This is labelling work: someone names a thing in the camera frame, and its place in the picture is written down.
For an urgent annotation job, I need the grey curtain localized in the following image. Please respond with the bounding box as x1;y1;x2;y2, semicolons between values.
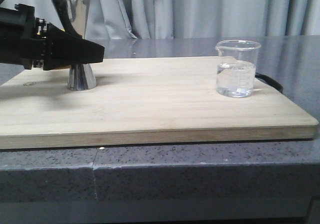
2;0;320;39

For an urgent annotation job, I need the clear glass beaker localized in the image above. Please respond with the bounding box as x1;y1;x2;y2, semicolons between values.
215;39;262;98

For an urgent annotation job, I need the wooden cutting board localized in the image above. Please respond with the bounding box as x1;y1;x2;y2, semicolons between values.
0;56;319;149

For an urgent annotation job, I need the black cutting board handle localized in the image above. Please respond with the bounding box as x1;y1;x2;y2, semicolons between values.
255;72;283;94

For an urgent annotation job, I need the steel double jigger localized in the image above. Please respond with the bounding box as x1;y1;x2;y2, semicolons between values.
51;0;97;91

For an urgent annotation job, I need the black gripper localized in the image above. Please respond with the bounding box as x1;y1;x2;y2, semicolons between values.
0;4;105;71

